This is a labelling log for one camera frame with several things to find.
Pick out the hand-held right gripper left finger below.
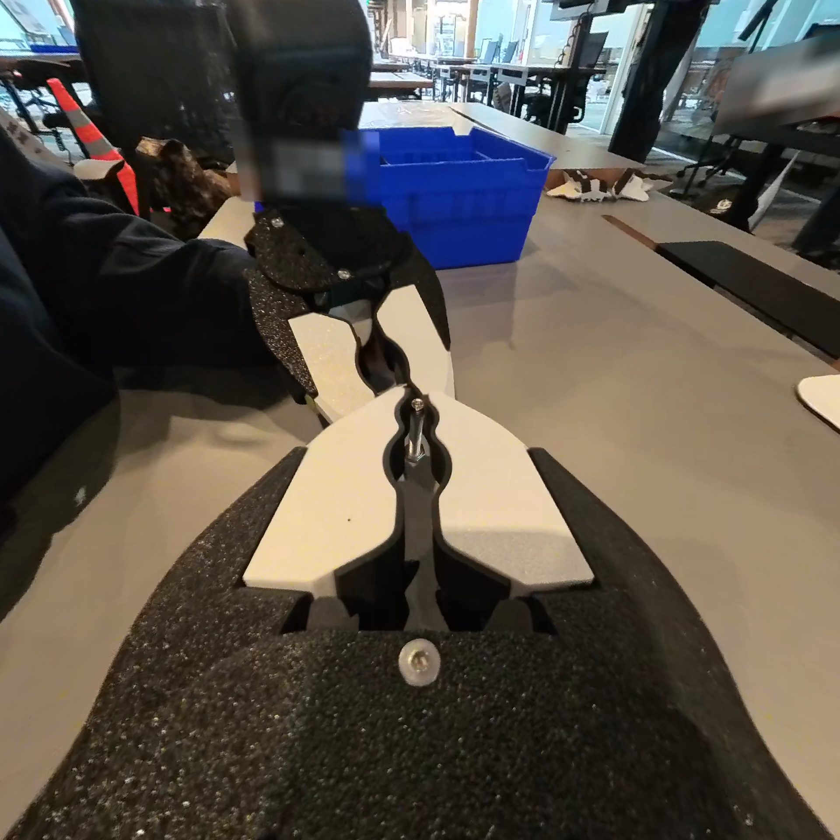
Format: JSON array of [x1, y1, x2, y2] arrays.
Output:
[[241, 386, 411, 601]]

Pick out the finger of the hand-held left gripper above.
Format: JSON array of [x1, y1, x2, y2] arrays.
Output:
[[374, 284, 457, 401], [290, 312, 395, 422]]

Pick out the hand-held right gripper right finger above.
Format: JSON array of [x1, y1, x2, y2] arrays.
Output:
[[427, 392, 595, 601]]

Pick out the silver hex bolt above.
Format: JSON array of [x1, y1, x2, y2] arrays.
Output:
[[407, 398, 431, 466]]

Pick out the blue plastic bin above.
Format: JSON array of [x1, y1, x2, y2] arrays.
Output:
[[357, 126, 557, 271]]

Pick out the person's left forearm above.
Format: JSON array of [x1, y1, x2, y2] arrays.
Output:
[[0, 125, 280, 395]]

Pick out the brown camouflage bag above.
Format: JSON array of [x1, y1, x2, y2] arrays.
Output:
[[134, 136, 234, 240]]

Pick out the black and white paper pieces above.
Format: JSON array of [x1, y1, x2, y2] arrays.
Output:
[[546, 167, 657, 201]]

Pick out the black mesh office chair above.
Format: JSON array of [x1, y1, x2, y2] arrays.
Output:
[[69, 0, 238, 173]]

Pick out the row of dark desks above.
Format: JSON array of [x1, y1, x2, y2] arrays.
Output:
[[367, 39, 608, 126]]

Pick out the orange traffic cone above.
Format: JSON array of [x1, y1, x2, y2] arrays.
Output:
[[46, 77, 142, 217]]

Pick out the black bag white logo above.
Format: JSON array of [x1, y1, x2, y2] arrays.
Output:
[[707, 190, 756, 232]]

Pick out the black flat mat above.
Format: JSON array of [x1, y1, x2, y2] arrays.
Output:
[[656, 239, 840, 358]]

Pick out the black standing desk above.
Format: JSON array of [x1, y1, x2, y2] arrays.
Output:
[[543, 0, 698, 155]]

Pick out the wooden desk black legs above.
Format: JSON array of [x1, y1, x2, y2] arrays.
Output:
[[682, 121, 840, 263]]

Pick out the white sheet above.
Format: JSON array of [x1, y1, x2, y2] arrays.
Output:
[[748, 154, 800, 232]]

